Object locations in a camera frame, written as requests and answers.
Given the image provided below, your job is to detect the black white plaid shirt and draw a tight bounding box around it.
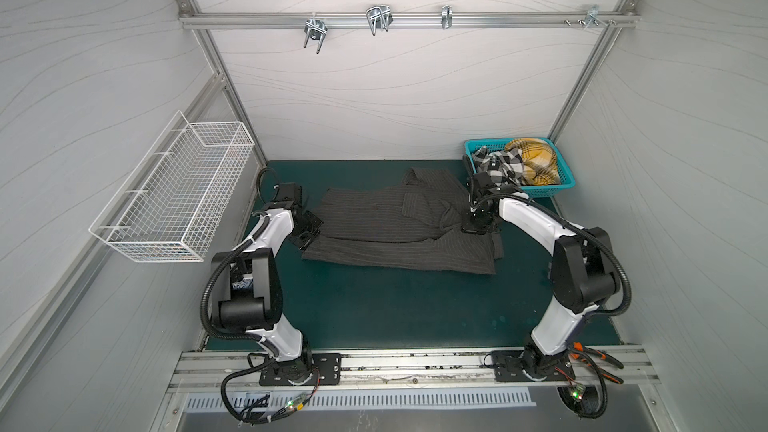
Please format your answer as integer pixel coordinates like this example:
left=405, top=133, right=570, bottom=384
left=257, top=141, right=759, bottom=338
left=470, top=146, right=528, bottom=186

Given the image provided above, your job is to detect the yellow plaid shirt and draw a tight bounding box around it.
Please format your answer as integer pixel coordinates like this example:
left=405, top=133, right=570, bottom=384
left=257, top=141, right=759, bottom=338
left=503, top=138, right=561, bottom=187

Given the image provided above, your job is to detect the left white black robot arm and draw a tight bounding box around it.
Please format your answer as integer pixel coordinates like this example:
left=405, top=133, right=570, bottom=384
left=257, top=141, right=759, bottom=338
left=199, top=200, right=321, bottom=364

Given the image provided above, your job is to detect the left base cable bundle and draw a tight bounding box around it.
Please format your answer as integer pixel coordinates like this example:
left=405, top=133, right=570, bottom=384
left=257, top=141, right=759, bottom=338
left=219, top=355, right=322, bottom=426

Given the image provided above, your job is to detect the aluminium crossbar rail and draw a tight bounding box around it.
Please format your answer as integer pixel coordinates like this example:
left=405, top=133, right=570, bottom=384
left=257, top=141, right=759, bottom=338
left=179, top=8, right=641, bottom=30

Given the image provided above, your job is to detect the metal bracket clamp right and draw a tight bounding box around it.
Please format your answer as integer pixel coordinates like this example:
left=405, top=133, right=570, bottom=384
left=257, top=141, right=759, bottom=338
left=563, top=5, right=618, bottom=30

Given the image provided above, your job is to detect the teal plastic basket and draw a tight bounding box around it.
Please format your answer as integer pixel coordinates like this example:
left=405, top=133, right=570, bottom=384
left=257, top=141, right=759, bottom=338
left=464, top=137, right=576, bottom=198

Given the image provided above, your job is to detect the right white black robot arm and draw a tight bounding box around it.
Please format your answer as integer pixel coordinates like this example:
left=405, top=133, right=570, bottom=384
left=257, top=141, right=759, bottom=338
left=467, top=191, right=632, bottom=380

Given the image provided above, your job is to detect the white ventilation grille strip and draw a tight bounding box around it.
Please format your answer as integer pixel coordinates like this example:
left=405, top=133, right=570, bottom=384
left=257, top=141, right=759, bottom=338
left=184, top=386, right=537, bottom=414

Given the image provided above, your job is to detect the dark grey striped shirt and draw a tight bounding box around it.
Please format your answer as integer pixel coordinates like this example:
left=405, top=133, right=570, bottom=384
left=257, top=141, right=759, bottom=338
left=302, top=168, right=504, bottom=275

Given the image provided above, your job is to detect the white wire wall basket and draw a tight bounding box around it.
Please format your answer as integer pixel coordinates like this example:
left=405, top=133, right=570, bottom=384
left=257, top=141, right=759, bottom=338
left=89, top=111, right=254, bottom=263

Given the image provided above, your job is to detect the right base cable bundle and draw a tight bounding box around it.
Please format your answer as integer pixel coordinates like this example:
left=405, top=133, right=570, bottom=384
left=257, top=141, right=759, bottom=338
left=555, top=341, right=625, bottom=421

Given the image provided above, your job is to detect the metal u-bolt clamp left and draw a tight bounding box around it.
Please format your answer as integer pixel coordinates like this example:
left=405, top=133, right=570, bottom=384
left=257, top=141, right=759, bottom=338
left=303, top=17, right=328, bottom=54

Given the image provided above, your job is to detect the metal u-bolt clamp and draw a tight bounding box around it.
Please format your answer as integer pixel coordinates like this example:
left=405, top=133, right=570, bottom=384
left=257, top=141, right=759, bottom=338
left=365, top=5, right=393, bottom=36
left=303, top=17, right=328, bottom=54

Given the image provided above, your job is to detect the black mounting plate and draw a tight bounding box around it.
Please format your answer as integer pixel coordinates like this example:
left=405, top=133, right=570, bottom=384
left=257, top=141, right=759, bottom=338
left=259, top=353, right=341, bottom=387
left=489, top=347, right=574, bottom=383

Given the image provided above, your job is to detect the small metal hook clamp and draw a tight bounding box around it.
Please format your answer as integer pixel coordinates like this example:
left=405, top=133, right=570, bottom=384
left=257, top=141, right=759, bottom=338
left=441, top=5, right=453, bottom=30

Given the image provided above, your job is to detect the metal u-bolt clamp middle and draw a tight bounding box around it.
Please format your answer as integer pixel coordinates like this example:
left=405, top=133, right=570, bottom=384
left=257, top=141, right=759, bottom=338
left=365, top=5, right=393, bottom=36

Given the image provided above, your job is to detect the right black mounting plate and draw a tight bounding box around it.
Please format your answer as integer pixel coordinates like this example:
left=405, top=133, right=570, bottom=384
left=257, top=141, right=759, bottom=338
left=489, top=347, right=574, bottom=383

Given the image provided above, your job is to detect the base cable bundle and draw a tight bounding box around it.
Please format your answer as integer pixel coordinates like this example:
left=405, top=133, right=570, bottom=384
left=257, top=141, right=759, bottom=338
left=219, top=355, right=322, bottom=426
left=555, top=341, right=625, bottom=421

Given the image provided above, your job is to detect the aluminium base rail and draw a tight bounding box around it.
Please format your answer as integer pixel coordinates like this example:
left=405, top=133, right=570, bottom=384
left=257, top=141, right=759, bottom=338
left=167, top=345, right=661, bottom=393

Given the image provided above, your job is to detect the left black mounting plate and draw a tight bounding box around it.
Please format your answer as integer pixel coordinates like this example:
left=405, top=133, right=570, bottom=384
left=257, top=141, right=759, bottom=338
left=259, top=353, right=341, bottom=387

